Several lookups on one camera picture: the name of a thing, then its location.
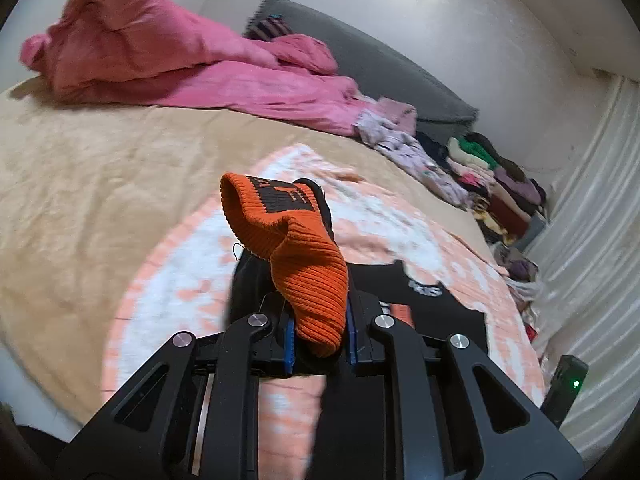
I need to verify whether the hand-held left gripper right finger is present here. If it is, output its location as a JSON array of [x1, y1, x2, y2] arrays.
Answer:
[[345, 292, 587, 480]]

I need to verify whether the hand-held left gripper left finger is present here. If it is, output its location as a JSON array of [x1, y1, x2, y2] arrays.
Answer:
[[54, 312, 301, 480]]

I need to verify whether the black t-shirt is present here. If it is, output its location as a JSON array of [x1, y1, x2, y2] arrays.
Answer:
[[220, 172, 491, 480]]

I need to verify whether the pile of mixed clothes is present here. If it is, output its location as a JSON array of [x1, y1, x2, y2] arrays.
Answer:
[[417, 130, 551, 343]]

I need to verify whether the orange and white patterned blanket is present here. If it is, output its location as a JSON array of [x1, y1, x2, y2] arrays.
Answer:
[[100, 142, 547, 480]]

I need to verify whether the white curtain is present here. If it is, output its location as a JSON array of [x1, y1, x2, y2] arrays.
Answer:
[[524, 72, 640, 463]]

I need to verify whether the lilac printed garment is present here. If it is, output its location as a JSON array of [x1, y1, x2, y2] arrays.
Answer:
[[355, 110, 472, 207]]

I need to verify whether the pink fluffy garment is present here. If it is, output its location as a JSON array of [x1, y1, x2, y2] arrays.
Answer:
[[372, 97, 419, 134]]

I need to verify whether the beige bed sheet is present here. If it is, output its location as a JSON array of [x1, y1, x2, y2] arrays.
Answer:
[[0, 77, 497, 427]]

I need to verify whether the pink duvet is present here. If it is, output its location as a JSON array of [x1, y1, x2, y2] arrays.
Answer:
[[20, 0, 376, 137]]

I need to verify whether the dark striped pillow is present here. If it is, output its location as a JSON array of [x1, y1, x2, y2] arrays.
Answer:
[[247, 15, 297, 42]]

